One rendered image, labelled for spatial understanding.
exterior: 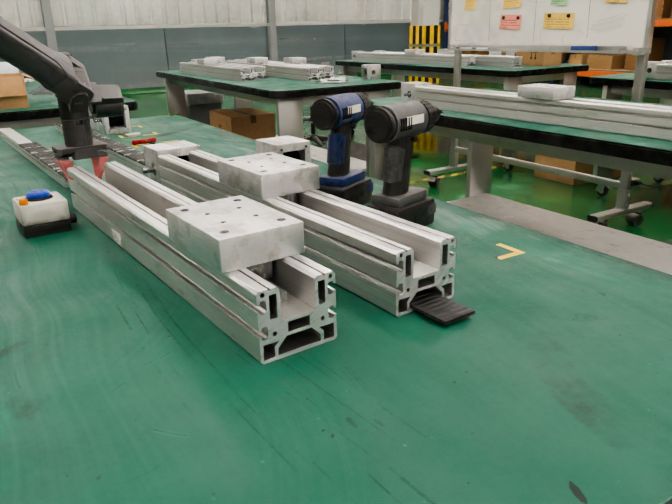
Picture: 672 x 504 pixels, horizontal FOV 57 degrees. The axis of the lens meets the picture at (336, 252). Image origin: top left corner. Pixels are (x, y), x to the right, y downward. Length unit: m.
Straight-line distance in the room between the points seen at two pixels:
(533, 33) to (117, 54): 9.55
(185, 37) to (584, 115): 11.16
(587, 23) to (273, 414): 3.43
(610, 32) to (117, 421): 3.42
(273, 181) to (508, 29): 3.34
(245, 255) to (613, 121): 1.67
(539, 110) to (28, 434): 2.03
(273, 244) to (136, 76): 11.99
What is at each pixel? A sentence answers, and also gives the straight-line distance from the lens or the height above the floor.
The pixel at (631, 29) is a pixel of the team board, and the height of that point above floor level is 1.07.
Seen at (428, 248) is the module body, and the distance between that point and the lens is 0.81.
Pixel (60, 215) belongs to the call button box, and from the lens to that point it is 1.23.
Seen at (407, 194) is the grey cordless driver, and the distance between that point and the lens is 1.08.
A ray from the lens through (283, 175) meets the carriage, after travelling 1.01.
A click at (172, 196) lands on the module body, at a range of 1.06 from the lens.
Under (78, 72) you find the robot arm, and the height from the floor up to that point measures 1.05.
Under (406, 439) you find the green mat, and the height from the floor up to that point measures 0.78.
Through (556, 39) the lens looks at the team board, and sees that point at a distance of 3.98.
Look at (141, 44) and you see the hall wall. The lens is 12.70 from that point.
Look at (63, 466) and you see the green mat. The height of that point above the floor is 0.78.
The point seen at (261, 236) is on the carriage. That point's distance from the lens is 0.72.
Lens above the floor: 1.12
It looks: 20 degrees down
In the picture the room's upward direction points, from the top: 1 degrees counter-clockwise
